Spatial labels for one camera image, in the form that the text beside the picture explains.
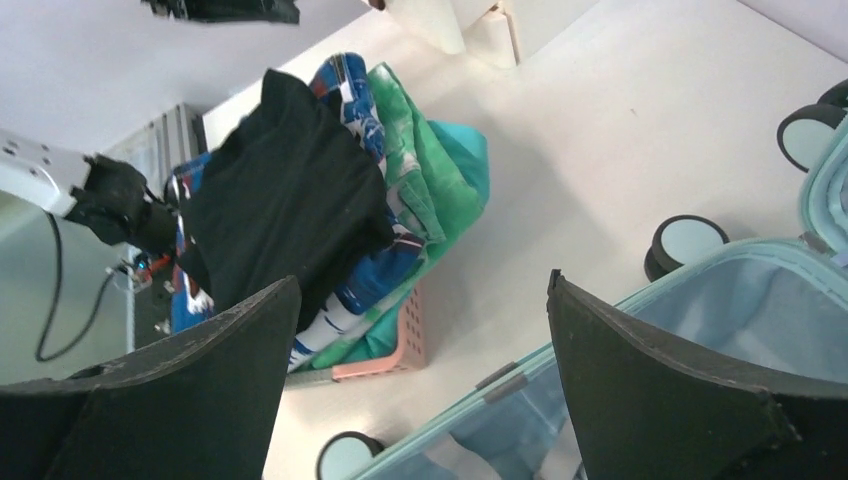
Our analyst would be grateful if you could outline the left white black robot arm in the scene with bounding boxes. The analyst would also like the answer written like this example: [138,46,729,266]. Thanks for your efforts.
[1,0,300,254]

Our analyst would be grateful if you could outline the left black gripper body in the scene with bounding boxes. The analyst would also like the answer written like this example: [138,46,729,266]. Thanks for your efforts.
[144,0,300,25]

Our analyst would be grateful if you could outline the pink perforated plastic basket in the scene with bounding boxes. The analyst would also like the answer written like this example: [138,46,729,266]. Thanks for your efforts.
[286,287,428,390]

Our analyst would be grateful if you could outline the teal shirt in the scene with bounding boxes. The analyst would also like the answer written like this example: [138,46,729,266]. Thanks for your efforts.
[371,120,490,328]

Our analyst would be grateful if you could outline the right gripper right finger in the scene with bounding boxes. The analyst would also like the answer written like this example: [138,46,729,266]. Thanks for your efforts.
[547,270,847,479]

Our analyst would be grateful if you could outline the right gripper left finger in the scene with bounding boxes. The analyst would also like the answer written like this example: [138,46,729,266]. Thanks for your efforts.
[1,277,301,479]

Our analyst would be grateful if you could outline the light blue ribbed suitcase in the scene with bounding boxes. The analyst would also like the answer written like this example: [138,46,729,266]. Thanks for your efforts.
[315,83,847,479]

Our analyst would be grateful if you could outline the green white patterned garment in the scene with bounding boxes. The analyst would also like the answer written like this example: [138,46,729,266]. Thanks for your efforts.
[308,63,445,369]

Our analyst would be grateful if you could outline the left black camera cable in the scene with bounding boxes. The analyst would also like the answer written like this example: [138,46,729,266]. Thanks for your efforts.
[34,211,134,364]

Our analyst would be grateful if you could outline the blue white striped garment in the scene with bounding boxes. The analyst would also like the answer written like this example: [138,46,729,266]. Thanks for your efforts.
[177,53,423,370]

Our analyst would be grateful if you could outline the black garment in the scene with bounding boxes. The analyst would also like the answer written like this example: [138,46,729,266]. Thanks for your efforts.
[178,70,394,329]

